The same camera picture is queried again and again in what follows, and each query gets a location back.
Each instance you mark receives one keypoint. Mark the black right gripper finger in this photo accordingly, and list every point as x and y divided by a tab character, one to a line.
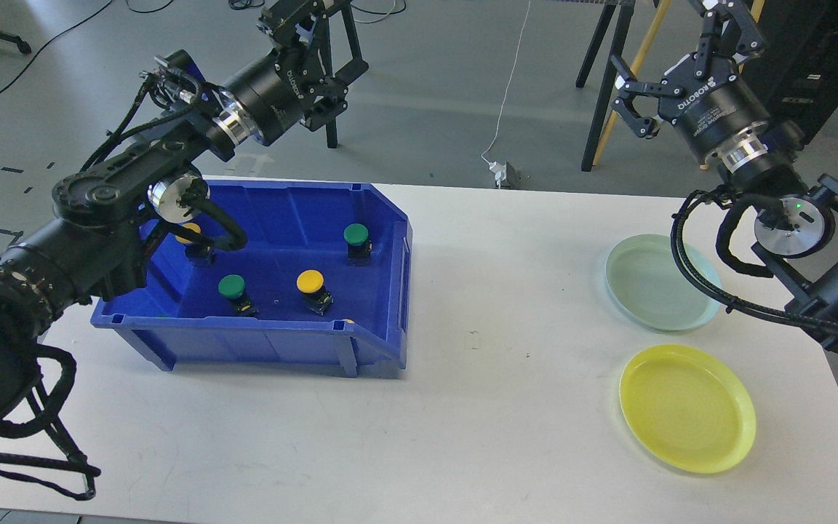
729	33
628	89

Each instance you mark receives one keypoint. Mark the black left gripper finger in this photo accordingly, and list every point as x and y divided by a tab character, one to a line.
283	21
325	87

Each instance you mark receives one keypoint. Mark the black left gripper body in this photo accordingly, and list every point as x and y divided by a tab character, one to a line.
276	90

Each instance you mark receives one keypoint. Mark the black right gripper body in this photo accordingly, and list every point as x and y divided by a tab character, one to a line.
715	112

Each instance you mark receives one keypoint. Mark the yellow push button front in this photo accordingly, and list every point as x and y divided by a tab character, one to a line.
317	298

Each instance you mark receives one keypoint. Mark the yellow push button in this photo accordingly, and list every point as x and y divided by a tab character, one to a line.
317	298
198	254

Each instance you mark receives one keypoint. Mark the green push button front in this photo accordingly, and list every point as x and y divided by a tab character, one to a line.
233	288

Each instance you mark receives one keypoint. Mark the green push button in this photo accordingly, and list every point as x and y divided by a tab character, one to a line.
359	246
233	288

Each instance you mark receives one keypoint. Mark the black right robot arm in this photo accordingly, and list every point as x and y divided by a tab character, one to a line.
774	225

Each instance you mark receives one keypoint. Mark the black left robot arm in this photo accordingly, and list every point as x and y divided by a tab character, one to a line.
141	186

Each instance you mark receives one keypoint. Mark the green push button back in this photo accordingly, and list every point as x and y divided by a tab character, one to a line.
359	246

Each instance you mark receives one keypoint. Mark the yellow push button back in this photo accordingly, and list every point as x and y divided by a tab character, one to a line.
198	254

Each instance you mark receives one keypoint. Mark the light green plate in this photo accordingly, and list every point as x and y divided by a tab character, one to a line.
645	283

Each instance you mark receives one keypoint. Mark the yellow plate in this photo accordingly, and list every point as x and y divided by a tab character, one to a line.
687	408

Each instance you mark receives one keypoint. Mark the black tripod stand left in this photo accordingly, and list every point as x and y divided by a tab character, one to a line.
331	130

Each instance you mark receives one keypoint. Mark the black tripod stand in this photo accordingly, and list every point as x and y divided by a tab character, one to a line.
622	11
331	130

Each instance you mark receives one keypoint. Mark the wooden easel legs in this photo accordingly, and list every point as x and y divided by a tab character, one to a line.
661	8

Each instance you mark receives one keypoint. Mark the black tripod stand right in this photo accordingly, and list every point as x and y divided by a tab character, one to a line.
622	11

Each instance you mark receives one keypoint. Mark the black cabinet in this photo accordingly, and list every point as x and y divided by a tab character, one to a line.
796	78

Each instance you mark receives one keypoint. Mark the grey floor socket box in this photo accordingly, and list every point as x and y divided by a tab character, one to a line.
505	175

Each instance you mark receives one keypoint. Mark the blue plastic bin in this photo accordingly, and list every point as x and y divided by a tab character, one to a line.
290	226

